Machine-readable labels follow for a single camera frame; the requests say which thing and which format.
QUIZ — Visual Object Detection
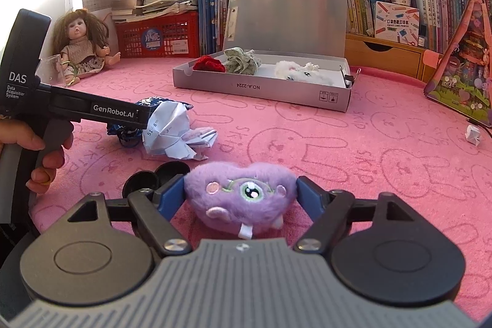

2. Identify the purple plush toy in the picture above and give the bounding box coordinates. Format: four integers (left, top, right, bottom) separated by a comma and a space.
184, 163, 298, 239

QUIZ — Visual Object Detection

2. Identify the red knitted pouch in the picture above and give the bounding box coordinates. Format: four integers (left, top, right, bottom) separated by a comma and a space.
193, 55, 227, 73

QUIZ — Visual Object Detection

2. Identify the row of blue books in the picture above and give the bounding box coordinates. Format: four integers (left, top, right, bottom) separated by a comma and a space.
198, 0, 247, 56

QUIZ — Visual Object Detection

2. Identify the red plastic crate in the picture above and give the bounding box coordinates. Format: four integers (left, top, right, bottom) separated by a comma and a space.
115, 11, 200, 59

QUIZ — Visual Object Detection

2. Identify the white grid-pattern box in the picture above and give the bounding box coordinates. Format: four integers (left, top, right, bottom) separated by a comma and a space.
82, 0, 116, 11

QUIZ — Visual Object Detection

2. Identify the pink triangular toy house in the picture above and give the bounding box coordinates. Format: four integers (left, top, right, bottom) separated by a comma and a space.
423, 0, 492, 127

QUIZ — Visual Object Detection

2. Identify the grey cardboard box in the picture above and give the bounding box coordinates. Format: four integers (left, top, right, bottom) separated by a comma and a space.
172, 0, 351, 113

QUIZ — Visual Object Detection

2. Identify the person's left hand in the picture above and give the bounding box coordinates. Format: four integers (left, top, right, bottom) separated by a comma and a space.
0, 121, 75, 194

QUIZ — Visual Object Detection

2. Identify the pink rabbit-print table cloth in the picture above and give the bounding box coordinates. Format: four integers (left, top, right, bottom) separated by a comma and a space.
31, 57, 492, 325

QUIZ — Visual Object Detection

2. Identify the white printed carton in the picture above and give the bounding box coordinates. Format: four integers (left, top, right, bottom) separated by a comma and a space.
374, 1, 419, 46

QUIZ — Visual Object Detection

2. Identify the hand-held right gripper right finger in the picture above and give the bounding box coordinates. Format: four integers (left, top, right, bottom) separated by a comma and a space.
294, 176, 421, 254

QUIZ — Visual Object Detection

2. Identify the white plush toy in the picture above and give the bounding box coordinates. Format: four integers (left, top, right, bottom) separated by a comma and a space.
274, 61, 327, 83

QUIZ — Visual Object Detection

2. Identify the brown-haired doll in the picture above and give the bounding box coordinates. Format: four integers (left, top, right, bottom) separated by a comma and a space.
52, 9, 121, 85

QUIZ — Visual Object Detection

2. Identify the black binder clip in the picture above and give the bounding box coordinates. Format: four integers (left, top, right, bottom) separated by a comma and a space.
340, 67, 361, 87

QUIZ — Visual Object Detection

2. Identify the small white folded paper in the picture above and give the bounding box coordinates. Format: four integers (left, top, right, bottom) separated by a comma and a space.
465, 124, 483, 146

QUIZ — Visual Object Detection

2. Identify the clear glass cup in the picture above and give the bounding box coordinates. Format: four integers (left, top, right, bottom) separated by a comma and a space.
36, 54, 79, 87

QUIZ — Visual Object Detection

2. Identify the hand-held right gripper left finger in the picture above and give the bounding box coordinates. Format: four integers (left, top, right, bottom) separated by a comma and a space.
67, 174, 193, 256

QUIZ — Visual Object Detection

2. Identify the wooden drawer organizer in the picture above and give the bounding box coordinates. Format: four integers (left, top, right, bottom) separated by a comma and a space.
345, 33, 442, 83

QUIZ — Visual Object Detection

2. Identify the paper scrap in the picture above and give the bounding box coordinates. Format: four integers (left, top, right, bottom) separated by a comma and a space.
181, 126, 218, 161

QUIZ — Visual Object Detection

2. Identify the green checked cloth pouch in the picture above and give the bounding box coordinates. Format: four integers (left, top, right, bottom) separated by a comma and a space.
224, 48, 262, 76

